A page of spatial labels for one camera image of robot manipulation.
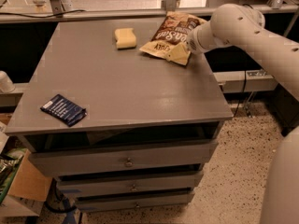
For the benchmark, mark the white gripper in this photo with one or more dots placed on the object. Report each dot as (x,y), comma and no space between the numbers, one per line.
(195,43)

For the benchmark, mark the brown sea salt chip bag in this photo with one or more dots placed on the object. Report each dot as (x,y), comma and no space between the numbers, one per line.
(172,31)

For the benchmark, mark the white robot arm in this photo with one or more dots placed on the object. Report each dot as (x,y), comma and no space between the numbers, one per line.
(243,27)

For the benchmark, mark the blue rxbar blueberry wrapper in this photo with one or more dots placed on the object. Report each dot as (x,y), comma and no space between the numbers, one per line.
(64,110)

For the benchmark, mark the green snack bag in box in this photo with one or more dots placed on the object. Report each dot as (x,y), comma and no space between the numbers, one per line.
(9,165)

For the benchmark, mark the yellow sponge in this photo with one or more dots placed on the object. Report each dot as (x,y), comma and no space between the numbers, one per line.
(125,38)

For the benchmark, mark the grey drawer cabinet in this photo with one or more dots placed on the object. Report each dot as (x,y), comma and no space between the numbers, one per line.
(131,99)

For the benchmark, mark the top grey drawer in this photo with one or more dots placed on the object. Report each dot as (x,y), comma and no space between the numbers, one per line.
(112,159)

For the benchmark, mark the grey drawer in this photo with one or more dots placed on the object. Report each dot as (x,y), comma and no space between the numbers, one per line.
(112,159)
(130,184)
(136,200)

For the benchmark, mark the middle grey drawer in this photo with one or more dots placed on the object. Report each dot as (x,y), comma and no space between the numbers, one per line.
(130,184)

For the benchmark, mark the bottom grey drawer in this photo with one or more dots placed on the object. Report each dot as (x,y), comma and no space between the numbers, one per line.
(136,200)

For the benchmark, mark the white cylinder object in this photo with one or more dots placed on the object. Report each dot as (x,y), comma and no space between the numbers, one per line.
(6,85)

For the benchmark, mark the cardboard box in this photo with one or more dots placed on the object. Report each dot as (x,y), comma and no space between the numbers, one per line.
(25,190)

